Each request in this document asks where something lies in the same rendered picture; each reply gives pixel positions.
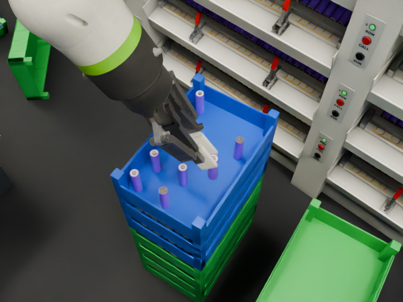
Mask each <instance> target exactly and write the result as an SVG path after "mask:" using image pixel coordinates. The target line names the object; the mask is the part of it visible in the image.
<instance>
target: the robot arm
mask: <svg viewBox="0 0 403 302"><path fill-rule="evenodd" d="M8 1H9V4H10V7H11V9H12V11H13V13H14V14H15V16H16V17H17V19H18V20H19V22H20V23H21V24H22V25H23V26H24V27H25V28H26V29H27V30H28V31H29V32H31V33H33V34H34V35H36V36H37V37H39V38H41V39H42V40H44V41H45V42H47V43H49V44H50V45H52V46H53V47H54V48H56V49H57V50H59V51H60V52H61V53H62V54H64V55H65V56H66V57H67V58H68V59H69V60H70V61H71V62H72V63H73V64H74V65H75V66H76V67H77V68H78V69H79V70H81V71H82V72H83V78H84V79H88V78H89V79H90V80H91V81H92V82H93V83H94V84H95V85H96V86H97V87H98V88H99V89H100V90H101V91H102V92H103V93H104V94H105V95H106V96H107V97H108V98H110V99H112V100H115V101H121V102H122V103H123V104H124V105H125V106H126V107H127V108H128V109H129V110H131V111H132V112H134V113H137V114H140V115H142V116H143V117H144V118H145V120H146V122H147V123H148V125H149V126H151V127H152V128H153V132H154V137H152V138H150V139H149V142H150V144H151V146H158V147H160V148H161V149H163V150H164V151H165V152H167V153H168V154H170V155H171V156H172V157H174V158H176V159H177V160H178V161H180V162H186V161H193V162H194V163H195V164H197V165H198V166H199V167H200V168H201V170H207V169H211V168H216V167H218V164H217V162H216V161H215V160H214V159H213V157H211V154H215V155H217V154H218V151H217V150H216V148H214V146H213V145H212V144H211V143H210V141H209V140H208V139H207V138H206V137H205V136H204V134H203V133H202V132H201V130H202V129H204V125H203V123H197V122H196V120H197V119H198V118H199V116H198V114H197V112H196V111H195V109H194V107H193V106H192V104H191V103H190V101H189V99H188V98H187V96H186V94H185V93H184V91H183V90H182V88H181V87H180V85H179V83H178V81H177V79H176V76H175V74H174V72H173V70H171V71H167V69H166V68H165V66H164V65H163V54H162V52H163V50H162V48H158V47H157V45H156V44H155V43H154V41H153V40H152V38H151V37H150V36H149V35H148V33H147V32H146V31H145V29H144V28H143V26H142V25H141V24H140V23H139V21H138V20H137V19H136V17H135V16H134V14H133V13H132V12H131V11H130V9H129V8H128V7H127V5H126V3H125V2H124V0H8ZM189 113H190V114H189Z"/></svg>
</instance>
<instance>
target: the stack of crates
mask: <svg viewBox="0 0 403 302"><path fill-rule="evenodd" d="M320 204H321V201H319V200H317V199H315V198H313V199H312V201H311V203H310V205H309V207H308V209H307V210H306V212H305V213H304V215H303V217H302V219H301V220H300V222H299V224H298V226H297V228H296V230H295V231H294V233H293V235H292V237H291V239H290V241H289V242H288V244H287V246H286V247H285V249H284V251H283V253H282V255H281V257H280V259H279V260H278V262H277V264H276V266H275V268H274V269H273V271H272V273H271V275H270V276H269V278H268V280H267V282H266V284H265V286H264V287H263V289H262V291H261V293H260V295H259V296H258V299H257V300H256V302H376V301H377V299H378V296H379V294H380V291H381V289H382V287H383V284H384V281H385V280H386V277H387V274H388V272H389V270H390V267H391V265H392V262H393V260H394V257H395V255H396V254H397V253H398V252H399V250H400V248H401V246H402V244H400V243H399V242H397V241H395V240H392V241H391V242H390V243H386V242H385V241H383V240H381V239H379V238H377V237H375V236H374V235H372V234H370V233H368V232H366V231H364V230H362V229H360V228H358V227H356V226H355V225H353V224H351V223H349V222H347V221H345V220H343V219H341V218H339V217H337V216H336V215H334V214H332V213H330V212H328V211H327V210H325V209H322V208H321V207H320Z"/></svg>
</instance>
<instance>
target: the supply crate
mask: <svg viewBox="0 0 403 302"><path fill-rule="evenodd" d="M198 90H202V91H203V92H204V113H203V114H198V116H199V118H198V119H197V120H196V122H197V123H203V125H204V129H202V130H201V132H202V133H203V134H204V136H205V137H206V138H207V139H208V140H209V141H210V143H211V144H212V145H213V146H214V148H216V150H217V151H218V154H217V156H218V177H217V178H216V179H215V180H211V179H209V178H208V176H207V172H208V169H207V170H202V169H201V168H200V167H199V166H198V165H197V164H195V163H194V162H193V161H186V162H180V161H178V160H177V159H176V158H174V157H172V156H171V155H170V154H168V153H167V152H165V151H164V150H163V149H161V148H160V147H158V146H151V144H150V142H149V139H150V138H152V137H154V133H152V134H151V135H150V137H149V138H148V139H147V140H146V141H145V142H144V144H143V145H142V146H141V147H140V148H139V150H138V151H137V152H136V153H135V154H134V156H133V157H132V158H131V159H130V160H129V161H128V163H127V164H126V165H125V166H124V168H123V169H121V170H120V169H118V168H116V169H115V170H114V171H113V172H112V173H111V175H110V177H111V179H112V182H113V185H114V187H115V191H116V193H117V195H119V196H120V197H122V198H123V199H125V200H127V201H128V202H130V203H131V204H133V205H135V206H136V207H138V208H140V209H141V210H143V211H144V212H146V213H148V214H150V215H151V216H153V217H154V218H156V219H158V220H159V221H161V222H163V223H164V224H166V225H168V226H169V227H171V228H173V229H174V230H176V231H177V232H179V233H181V234H182V235H184V236H185V237H187V238H189V239H190V240H192V241H194V242H196V243H197V244H199V245H202V244H203V242H204V241H205V239H206V237H207V236H208V234H209V233H210V231H211V230H212V228H213V227H214V225H215V224H216V222H217V221H218V219H219V218H220V216H221V215H222V213H223V212H224V210H225V209H226V207H227V206H228V204H229V202H230V201H231V199H232V198H233V197H234V195H235V193H236V192H237V190H238V189H239V188H240V186H241V184H242V183H243V181H244V180H245V179H246V177H247V175H248V174H249V172H250V171H251V169H252V168H253V166H254V165H255V163H256V162H257V160H258V159H259V157H260V156H261V154H262V153H263V151H264V150H265V148H266V147H267V145H268V144H269V142H270V141H271V139H272V138H273V136H274V135H275V131H276V126H277V123H278V118H279V112H278V111H276V110H274V109H271V110H270V111H269V112H268V114H266V113H264V112H262V111H259V110H257V109H255V108H253V107H251V106H249V105H247V104H245V103H243V102H240V101H238V100H236V99H234V98H232V97H230V96H228V95H226V94H224V93H222V92H220V91H218V90H216V89H214V88H212V87H210V86H208V85H206V84H204V76H203V75H201V74H199V73H197V74H196V75H195V76H194V77H193V86H192V87H191V88H190V89H189V91H188V92H187V93H186V96H187V98H188V99H189V101H190V103H191V104H192V106H193V107H194V109H195V111H196V92H197V91H198ZM238 136H241V137H243V138H244V139H245V142H244V146H243V154H242V159H240V160H235V158H234V157H233V155H234V145H235V139H236V137H238ZM153 149H156V150H157V151H159V156H160V163H161V171H160V172H159V173H154V172H153V170H152V164H151V158H150V154H149V152H150V151H151V150H153ZM182 163H184V164H187V166H188V185H187V186H181V185H180V184H179V173H178V166H179V164H182ZM132 169H137V170H138V171H139V173H140V178H141V181H142V186H143V190H142V191H141V192H136V191H135V190H134V188H133V184H132V181H131V177H130V171H131V170H132ZM162 186H165V187H167V188H168V190H169V198H170V207H169V208H168V209H163V208H162V207H161V202H160V196H159V192H158V190H159V188H160V187H162Z"/></svg>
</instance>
